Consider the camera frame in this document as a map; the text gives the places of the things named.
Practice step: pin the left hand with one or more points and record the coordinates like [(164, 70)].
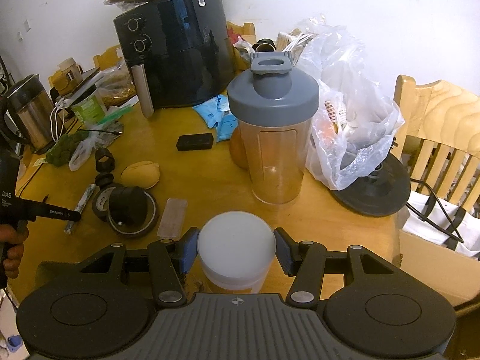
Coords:
[(15, 238)]

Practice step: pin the green label can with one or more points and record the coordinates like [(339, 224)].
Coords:
[(89, 108)]

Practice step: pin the steel electric kettle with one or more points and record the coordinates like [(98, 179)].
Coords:
[(25, 114)]

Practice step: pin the small black rectangular box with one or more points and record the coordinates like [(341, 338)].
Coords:
[(201, 141)]

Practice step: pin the blue wipes pack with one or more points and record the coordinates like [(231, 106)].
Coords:
[(216, 114)]

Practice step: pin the black threaded connector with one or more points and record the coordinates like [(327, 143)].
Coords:
[(104, 179)]

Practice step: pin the black hexagonal fitting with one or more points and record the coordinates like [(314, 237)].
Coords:
[(104, 160)]

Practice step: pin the white lidded plastic jar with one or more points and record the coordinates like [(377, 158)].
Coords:
[(236, 250)]

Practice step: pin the white plastic bag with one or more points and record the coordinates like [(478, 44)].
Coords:
[(355, 124)]

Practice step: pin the orange apple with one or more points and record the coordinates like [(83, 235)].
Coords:
[(237, 149)]

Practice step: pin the grey lid shaker bottle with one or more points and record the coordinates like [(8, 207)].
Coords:
[(274, 103)]

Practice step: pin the wrapped snack stick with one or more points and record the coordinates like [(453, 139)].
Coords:
[(80, 206)]

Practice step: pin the clear crumpled plastic bag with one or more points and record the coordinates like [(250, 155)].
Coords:
[(100, 136)]

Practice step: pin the black round trivet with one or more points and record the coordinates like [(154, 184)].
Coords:
[(381, 193)]

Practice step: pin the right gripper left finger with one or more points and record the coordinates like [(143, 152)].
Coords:
[(169, 262)]

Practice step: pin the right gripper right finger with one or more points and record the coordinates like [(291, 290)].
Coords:
[(306, 262)]

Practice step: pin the black round spool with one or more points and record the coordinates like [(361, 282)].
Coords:
[(128, 205)]

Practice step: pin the black electrical tape roll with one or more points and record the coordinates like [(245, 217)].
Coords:
[(101, 199)]

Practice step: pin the black air fryer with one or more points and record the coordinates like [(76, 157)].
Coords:
[(177, 51)]

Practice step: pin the bag of green balls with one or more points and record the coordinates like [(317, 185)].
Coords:
[(64, 148)]

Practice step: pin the beige oval pouch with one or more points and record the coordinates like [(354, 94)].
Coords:
[(143, 174)]

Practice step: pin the wooden chair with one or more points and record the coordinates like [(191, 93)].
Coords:
[(441, 131)]

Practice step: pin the white paper shopping bag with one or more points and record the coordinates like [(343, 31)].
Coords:
[(442, 223)]

